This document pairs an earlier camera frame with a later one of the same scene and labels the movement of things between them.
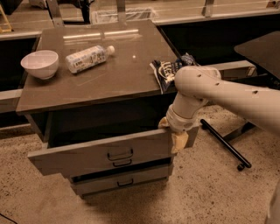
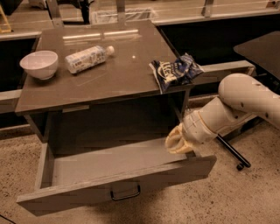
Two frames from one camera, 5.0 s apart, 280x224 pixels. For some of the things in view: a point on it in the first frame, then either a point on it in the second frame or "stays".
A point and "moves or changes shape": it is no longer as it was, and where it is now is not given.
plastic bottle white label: x=87 y=58 stays
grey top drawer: x=132 y=149 moves or changes shape
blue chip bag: x=164 y=72 stays
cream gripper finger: x=164 y=122 to x=175 y=137
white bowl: x=41 y=63 stays
